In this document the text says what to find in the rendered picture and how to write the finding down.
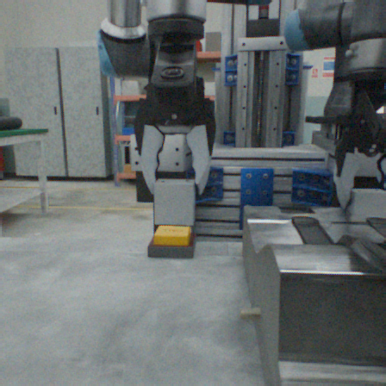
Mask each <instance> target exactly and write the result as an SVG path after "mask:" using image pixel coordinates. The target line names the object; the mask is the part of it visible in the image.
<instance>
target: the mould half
mask: <svg viewBox="0 0 386 386"><path fill-rule="evenodd" d="M308 208H311V209H312V210H313V211H314V212H315V214H291V213H281V211H280V210H279V208H278V207H275V206H244V207H243V235H242V239H243V259H244V264H245V268H246V278H247V283H248V289H249V294H250V298H251V304H252V307H260V311H261V321H254V324H255V330H256V334H257V340H258V349H259V355H260V360H261V365H262V371H263V375H264V380H265V386H386V271H385V270H383V269H381V268H379V267H377V266H375V265H373V264H372V263H370V262H369V261H367V260H366V259H364V258H362V257H361V256H360V255H358V254H357V253H356V252H354V251H353V250H352V249H351V248H349V247H348V246H333V245H304V244H303V243H302V240H301V239H300V237H299V235H298V233H297V231H296V230H295V228H294V226H293V225H292V223H291V220H290V218H291V217H293V216H308V217H312V218H315V219H317V220H318V221H319V223H320V224H321V226H322V227H323V228H324V229H325V231H326V232H327V234H329V235H330V236H331V238H332V239H333V241H334V242H335V243H337V242H338V241H339V239H340V238H341V237H342V236H343V235H345V234H348V235H350V236H352V237H357V238H359V239H365V240H370V241H372V242H374V243H381V242H382V243H383V242H384V240H385V238H384V237H383V236H382V235H381V234H380V233H379V232H378V231H377V230H375V229H374V228H373V227H371V226H370V225H369V223H368V221H367V220H366V218H369V217H380V218H385V219H386V215H353V214H352V213H351V212H349V211H348V210H347V209H343V208H330V207H308Z"/></svg>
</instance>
